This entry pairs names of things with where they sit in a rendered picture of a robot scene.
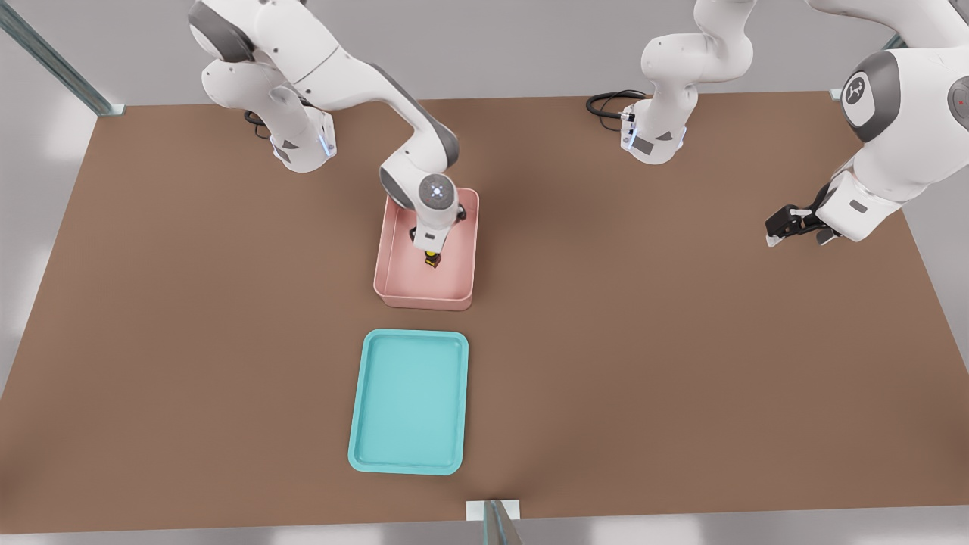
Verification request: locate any pink box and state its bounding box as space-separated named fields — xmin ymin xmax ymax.
xmin=373 ymin=187 xmax=481 ymax=312

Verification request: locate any pale blue-green tray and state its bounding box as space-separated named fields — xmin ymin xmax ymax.
xmin=347 ymin=329 xmax=470 ymax=477

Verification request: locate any silver frame post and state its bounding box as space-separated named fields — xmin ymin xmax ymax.
xmin=0 ymin=0 xmax=126 ymax=117
xmin=465 ymin=500 xmax=523 ymax=545

